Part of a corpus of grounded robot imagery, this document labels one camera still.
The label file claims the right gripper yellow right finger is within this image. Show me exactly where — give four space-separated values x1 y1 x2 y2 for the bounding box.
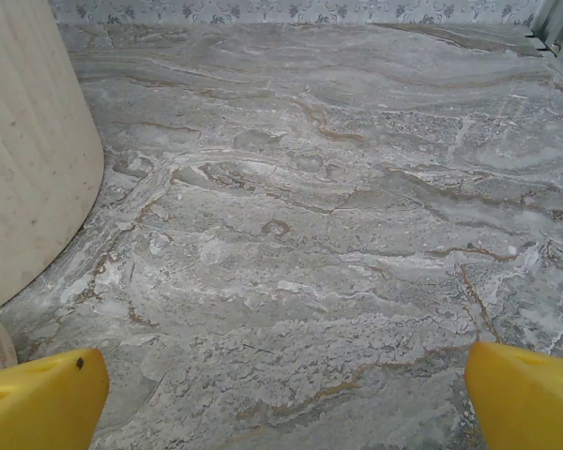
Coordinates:
464 340 563 450

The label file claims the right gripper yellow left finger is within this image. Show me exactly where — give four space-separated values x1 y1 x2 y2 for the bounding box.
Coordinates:
0 346 111 450

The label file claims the cream plastic waste bin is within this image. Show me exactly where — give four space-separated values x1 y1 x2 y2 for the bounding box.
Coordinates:
0 0 107 318

